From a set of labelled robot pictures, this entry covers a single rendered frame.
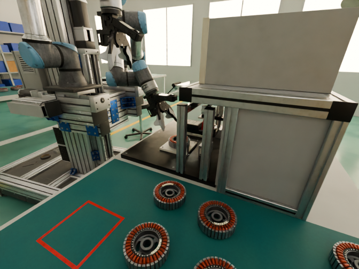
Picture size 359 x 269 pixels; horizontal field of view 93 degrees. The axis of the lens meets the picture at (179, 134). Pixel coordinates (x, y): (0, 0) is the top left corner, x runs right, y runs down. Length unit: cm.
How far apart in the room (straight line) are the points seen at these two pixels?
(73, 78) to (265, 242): 116
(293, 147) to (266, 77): 22
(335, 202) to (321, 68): 47
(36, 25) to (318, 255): 134
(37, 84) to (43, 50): 56
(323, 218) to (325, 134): 29
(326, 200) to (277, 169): 27
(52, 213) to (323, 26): 93
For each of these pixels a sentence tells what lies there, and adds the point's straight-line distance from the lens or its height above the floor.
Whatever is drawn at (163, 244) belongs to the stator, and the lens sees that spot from 50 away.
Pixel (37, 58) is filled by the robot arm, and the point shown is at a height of 119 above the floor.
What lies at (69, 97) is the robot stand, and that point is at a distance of 122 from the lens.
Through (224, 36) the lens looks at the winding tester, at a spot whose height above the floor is 126.
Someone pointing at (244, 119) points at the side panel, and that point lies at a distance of 55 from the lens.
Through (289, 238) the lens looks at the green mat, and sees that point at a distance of 63.
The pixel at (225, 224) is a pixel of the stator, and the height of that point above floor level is 78.
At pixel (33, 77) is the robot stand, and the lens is 167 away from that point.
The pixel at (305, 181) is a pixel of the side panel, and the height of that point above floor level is 88.
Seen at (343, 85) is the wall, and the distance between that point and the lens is 572.
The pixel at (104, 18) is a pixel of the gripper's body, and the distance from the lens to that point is 80.
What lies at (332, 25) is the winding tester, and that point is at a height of 128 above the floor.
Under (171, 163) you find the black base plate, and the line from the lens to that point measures 78.
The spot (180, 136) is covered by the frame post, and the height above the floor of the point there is 93.
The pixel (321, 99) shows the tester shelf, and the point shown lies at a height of 111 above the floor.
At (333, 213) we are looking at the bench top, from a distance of 79.
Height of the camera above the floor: 120
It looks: 24 degrees down
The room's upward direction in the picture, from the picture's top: 1 degrees clockwise
